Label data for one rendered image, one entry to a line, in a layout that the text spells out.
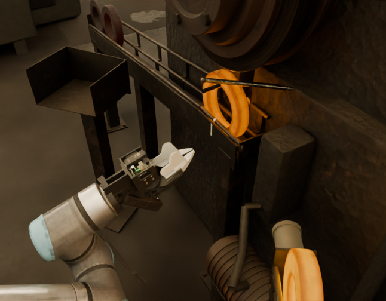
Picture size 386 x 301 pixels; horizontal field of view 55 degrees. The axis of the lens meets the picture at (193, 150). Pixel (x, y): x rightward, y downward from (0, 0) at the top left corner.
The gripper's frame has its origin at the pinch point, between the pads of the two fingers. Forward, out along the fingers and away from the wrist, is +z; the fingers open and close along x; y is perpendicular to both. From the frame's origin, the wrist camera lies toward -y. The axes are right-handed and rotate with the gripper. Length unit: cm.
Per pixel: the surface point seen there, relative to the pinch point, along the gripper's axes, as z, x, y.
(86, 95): -12, 62, -12
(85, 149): -27, 109, -71
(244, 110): 18.2, 4.3, -1.8
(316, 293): 0.2, -39.9, 3.3
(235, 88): 18.8, 7.9, 2.8
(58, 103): -21, 63, -10
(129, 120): 3, 122, -80
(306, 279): 0.4, -37.6, 3.9
